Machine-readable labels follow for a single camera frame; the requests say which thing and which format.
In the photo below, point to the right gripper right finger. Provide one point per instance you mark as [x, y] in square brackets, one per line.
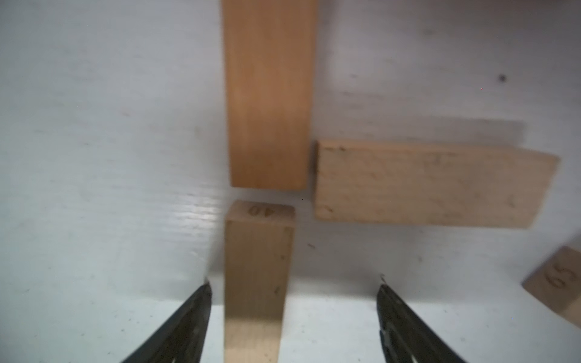
[405, 337]

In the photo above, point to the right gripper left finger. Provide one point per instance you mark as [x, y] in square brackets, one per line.
[181, 337]

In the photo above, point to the wooden block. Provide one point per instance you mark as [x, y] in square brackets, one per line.
[556, 284]
[258, 246]
[270, 49]
[402, 183]

